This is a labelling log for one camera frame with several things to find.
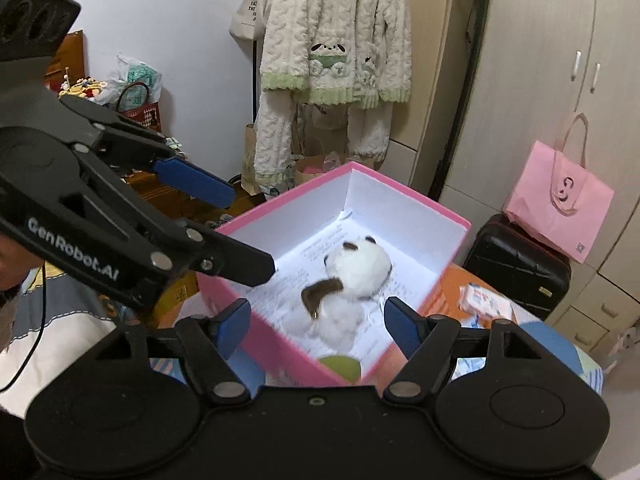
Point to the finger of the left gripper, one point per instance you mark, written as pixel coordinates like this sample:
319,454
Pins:
221,255
194,181

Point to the white panda plush toy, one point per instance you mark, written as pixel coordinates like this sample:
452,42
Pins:
357,269

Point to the white mesh bath pouf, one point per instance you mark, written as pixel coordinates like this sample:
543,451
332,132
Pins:
336,323

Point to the green makeup sponge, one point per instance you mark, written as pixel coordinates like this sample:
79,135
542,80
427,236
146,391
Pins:
346,367

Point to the beige canvas tote bag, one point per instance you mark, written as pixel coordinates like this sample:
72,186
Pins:
250,20

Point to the beige three-door wardrobe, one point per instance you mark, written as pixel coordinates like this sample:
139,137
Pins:
545,68

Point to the black suitcase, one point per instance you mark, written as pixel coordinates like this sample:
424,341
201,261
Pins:
533,275

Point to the cream fuzzy cardigan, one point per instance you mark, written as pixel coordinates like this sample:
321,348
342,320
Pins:
349,54

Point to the brown paper bag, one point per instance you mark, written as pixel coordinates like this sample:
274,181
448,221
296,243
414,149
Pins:
314,151

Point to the black clothes rack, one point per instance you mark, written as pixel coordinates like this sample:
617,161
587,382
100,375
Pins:
443,50

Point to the small white wipes pack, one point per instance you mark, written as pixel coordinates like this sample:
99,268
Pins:
484,303

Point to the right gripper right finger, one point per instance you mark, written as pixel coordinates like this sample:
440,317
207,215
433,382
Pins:
427,344

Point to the pink storage box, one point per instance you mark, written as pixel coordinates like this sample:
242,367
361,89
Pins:
411,222

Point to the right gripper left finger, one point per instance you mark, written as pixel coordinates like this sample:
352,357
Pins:
206,346

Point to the pink tote bag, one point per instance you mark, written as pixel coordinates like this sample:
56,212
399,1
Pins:
558,201

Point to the printed paper sheet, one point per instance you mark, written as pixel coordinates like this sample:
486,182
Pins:
303,265

